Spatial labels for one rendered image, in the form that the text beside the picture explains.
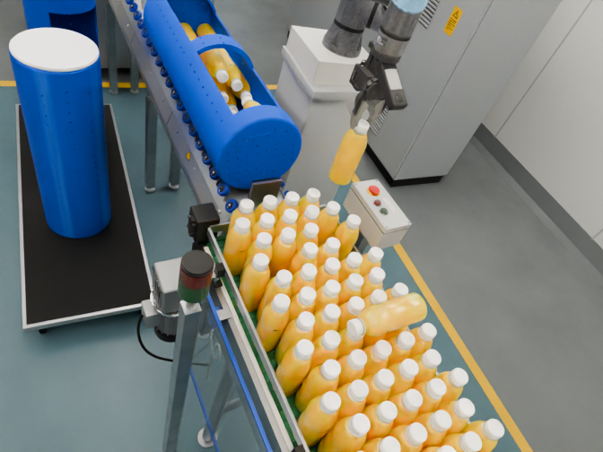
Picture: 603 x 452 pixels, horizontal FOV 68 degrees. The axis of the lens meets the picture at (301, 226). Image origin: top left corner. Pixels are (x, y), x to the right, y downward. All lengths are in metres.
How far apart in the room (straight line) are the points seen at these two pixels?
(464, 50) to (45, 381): 2.60
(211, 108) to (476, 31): 1.75
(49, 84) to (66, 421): 1.26
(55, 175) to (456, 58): 2.13
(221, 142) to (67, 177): 0.90
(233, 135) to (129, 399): 1.24
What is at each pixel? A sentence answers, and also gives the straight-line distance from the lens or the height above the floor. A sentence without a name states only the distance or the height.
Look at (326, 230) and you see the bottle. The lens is 1.34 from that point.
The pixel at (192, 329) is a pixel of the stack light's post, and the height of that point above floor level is 1.03.
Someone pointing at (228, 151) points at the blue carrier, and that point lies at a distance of 1.34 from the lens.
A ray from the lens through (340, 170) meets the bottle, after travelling 1.28.
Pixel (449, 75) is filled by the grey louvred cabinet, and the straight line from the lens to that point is 2.86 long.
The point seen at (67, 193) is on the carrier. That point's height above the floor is 0.46.
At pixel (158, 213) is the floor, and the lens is 2.66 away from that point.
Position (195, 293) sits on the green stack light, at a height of 1.20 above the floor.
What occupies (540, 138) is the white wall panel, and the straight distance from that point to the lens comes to 4.01.
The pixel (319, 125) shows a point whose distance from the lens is 1.81.
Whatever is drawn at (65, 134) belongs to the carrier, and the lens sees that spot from 1.93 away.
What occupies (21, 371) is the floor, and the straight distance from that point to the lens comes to 2.22.
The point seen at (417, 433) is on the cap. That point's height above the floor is 1.10.
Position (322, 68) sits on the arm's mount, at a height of 1.22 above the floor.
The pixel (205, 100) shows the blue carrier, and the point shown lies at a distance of 1.46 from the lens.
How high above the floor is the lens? 1.97
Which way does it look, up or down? 45 degrees down
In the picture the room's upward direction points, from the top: 21 degrees clockwise
